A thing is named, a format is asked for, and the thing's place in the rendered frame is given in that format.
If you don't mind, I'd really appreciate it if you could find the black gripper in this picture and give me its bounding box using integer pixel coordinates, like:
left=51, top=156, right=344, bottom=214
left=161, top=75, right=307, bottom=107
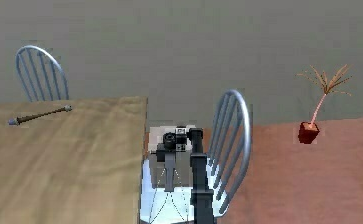
left=148, top=131, right=191, bottom=224

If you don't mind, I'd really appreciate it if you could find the dry plant in red pot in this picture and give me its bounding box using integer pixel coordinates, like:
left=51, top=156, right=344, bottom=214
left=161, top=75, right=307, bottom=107
left=295, top=63, right=354, bottom=146

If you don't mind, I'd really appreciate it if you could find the dark rod with grey ends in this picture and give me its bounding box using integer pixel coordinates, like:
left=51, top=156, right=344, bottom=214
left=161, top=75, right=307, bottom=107
left=7, top=104, right=74, bottom=127

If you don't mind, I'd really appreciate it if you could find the light wooden table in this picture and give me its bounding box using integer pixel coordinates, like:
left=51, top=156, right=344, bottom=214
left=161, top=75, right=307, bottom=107
left=0, top=96, right=149, bottom=224

